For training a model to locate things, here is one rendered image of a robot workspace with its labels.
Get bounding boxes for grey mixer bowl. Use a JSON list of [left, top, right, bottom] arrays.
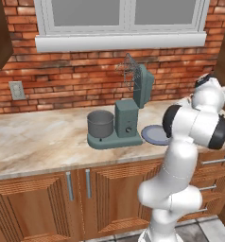
[[86, 110, 115, 139]]

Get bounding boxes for teal stand mixer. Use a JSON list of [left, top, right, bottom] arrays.
[[86, 52, 156, 150]]

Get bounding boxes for blue-grey plate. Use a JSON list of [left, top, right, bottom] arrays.
[[141, 124, 171, 147]]

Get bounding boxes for wooden cupboard door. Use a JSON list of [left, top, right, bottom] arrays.
[[0, 170, 84, 242], [78, 158, 164, 241]]

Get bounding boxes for white framed window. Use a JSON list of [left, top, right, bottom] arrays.
[[33, 0, 211, 54]]

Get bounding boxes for wooden drawer front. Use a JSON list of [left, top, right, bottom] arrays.
[[180, 190, 225, 222], [190, 172, 225, 199], [195, 148, 225, 178]]

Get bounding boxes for silver cupboard door handle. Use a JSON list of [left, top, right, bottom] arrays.
[[65, 171, 75, 202], [84, 168, 93, 199]]

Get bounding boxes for grey wall socket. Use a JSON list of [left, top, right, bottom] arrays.
[[9, 80, 26, 101]]

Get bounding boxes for dark wooden wall cupboard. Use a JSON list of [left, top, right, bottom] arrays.
[[0, 0, 14, 74]]

